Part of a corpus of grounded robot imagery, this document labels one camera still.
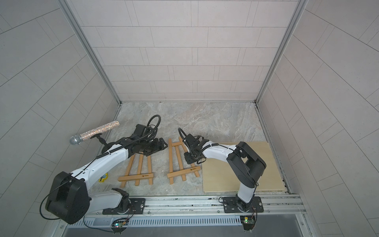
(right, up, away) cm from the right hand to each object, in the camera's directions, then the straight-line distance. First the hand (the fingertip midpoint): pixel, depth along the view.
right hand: (188, 160), depth 88 cm
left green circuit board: (-29, -21, -25) cm, 43 cm away
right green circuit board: (+29, -23, -20) cm, 42 cm away
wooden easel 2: (-20, -5, -10) cm, 23 cm away
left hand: (-12, +10, -5) cm, 16 cm away
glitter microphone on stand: (-51, +16, -20) cm, 57 cm away
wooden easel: (-2, -3, -10) cm, 11 cm away
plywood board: (+17, -7, -6) cm, 20 cm away
